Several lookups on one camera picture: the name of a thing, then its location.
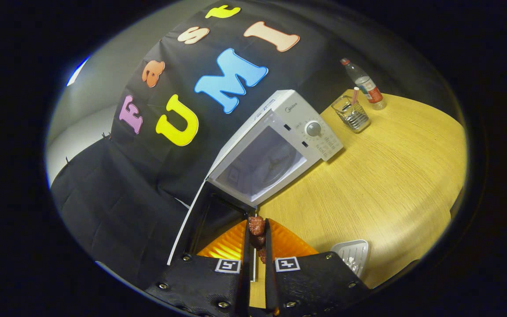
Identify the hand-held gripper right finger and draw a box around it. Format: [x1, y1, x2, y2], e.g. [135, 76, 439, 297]
[265, 219, 371, 317]

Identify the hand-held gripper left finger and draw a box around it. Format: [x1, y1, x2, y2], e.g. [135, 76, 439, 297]
[146, 219, 252, 317]

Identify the dried red meat strip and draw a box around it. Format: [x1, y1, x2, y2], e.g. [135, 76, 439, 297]
[248, 216, 267, 264]

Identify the clear plastic bottle red label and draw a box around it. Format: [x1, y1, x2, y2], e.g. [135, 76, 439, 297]
[340, 58, 387, 110]

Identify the white toaster oven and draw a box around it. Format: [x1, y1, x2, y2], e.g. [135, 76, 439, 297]
[167, 90, 344, 282]

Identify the black backdrop cloth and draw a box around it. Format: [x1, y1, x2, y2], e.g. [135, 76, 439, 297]
[50, 0, 412, 291]

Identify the metal wire basket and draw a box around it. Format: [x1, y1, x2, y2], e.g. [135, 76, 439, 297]
[331, 95, 371, 133]

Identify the small white plastic tray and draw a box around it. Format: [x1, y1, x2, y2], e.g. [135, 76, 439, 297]
[331, 240, 370, 279]

